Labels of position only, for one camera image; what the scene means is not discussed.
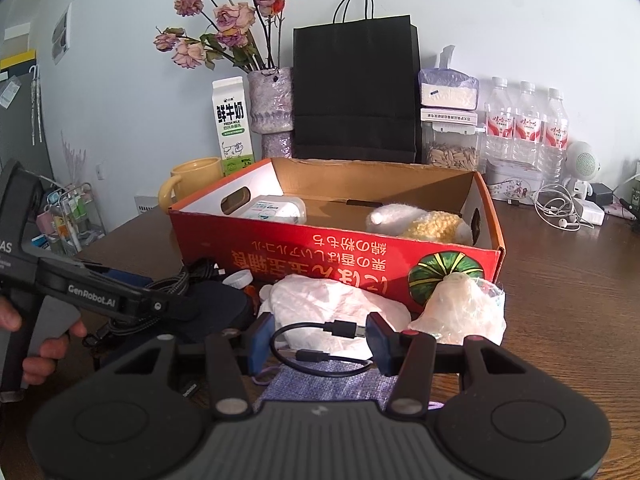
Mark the clear seed container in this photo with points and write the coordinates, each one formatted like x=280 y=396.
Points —
x=452 y=142

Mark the black power adapter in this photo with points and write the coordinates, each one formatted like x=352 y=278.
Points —
x=603 y=193

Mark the floral tin box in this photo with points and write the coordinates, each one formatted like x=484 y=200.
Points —
x=515 y=180

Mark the white earphones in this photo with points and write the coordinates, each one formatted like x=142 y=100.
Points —
x=557 y=207

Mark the clear water bottle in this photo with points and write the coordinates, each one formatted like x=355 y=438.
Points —
x=555 y=130
x=527 y=122
x=498 y=120

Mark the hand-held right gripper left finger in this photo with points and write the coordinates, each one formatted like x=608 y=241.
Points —
x=261 y=345

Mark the red cardboard box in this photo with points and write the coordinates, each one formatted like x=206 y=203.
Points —
x=300 y=260

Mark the white ribbed bottle cap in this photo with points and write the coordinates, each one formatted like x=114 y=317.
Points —
x=239 y=279

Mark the wall picture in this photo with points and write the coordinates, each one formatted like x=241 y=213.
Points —
x=61 y=35

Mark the yellow mug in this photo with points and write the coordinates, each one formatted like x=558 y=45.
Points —
x=192 y=177

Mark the purple textured vase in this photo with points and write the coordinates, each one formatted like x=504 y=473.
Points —
x=272 y=110

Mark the purple tissue pack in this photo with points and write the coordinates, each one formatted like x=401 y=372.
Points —
x=447 y=87

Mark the white plastic bag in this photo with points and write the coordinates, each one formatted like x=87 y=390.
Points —
x=330 y=305

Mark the dried stems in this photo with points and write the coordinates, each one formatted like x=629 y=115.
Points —
x=72 y=157

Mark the white milk carton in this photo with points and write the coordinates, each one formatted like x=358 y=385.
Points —
x=232 y=125

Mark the person's left hand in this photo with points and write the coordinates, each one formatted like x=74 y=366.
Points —
x=52 y=347

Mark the translucent plastic bag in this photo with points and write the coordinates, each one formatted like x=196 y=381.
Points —
x=465 y=310

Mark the blue-grey cloth pouch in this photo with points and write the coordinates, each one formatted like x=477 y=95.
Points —
x=325 y=385

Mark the white yellow plush toy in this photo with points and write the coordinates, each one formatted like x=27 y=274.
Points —
x=425 y=222

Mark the clear plastic lidded box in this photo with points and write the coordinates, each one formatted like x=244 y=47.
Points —
x=277 y=210

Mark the dark blue zip pouch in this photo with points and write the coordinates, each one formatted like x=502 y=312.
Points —
x=215 y=310

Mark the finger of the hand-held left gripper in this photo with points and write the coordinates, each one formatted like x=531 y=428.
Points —
x=175 y=306
x=127 y=278

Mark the dried rose bouquet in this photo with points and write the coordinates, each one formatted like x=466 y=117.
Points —
x=232 y=17

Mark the white charger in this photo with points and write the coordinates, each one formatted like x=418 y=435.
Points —
x=592 y=212

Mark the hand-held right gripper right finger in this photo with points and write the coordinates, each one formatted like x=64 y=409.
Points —
x=382 y=345

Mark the white round speaker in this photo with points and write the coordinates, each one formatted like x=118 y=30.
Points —
x=582 y=162

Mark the black paper bag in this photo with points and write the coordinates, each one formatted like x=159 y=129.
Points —
x=355 y=90

